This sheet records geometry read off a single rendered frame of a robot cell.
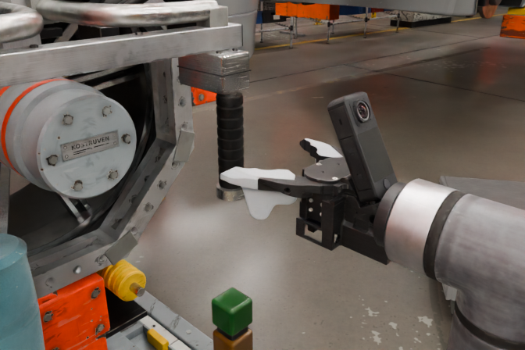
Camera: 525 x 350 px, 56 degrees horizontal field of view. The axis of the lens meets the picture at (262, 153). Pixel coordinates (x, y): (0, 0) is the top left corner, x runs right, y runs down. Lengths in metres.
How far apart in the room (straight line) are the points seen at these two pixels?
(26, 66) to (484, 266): 0.45
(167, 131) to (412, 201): 0.53
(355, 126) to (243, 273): 1.38
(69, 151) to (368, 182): 0.34
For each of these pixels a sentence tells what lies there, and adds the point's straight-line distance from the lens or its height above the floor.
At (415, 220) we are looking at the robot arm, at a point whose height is 0.83.
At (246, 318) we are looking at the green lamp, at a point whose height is 0.64.
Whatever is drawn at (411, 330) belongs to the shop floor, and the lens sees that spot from 1.68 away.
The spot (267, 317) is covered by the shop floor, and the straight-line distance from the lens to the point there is 1.66.
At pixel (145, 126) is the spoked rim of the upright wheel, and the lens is 0.95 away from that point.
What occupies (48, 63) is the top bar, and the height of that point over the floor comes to 0.97.
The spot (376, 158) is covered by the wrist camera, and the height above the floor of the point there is 0.86.
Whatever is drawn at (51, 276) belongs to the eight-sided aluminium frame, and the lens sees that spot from 0.85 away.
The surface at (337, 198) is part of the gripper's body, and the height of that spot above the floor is 0.82.
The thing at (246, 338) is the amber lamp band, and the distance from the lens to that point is 0.68.
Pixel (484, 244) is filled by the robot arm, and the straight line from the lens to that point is 0.47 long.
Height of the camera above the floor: 1.06
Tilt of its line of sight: 21 degrees down
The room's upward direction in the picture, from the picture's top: straight up
